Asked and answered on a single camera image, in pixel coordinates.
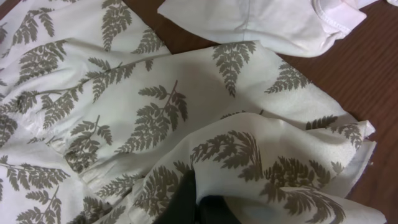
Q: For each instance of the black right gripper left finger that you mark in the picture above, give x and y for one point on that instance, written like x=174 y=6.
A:
x=182 y=206

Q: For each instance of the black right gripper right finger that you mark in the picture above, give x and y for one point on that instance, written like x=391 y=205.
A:
x=214 y=210

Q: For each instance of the white fern print garment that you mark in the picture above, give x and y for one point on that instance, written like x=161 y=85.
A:
x=100 y=122

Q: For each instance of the plain white cloth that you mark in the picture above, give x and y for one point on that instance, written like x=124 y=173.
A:
x=300 y=28

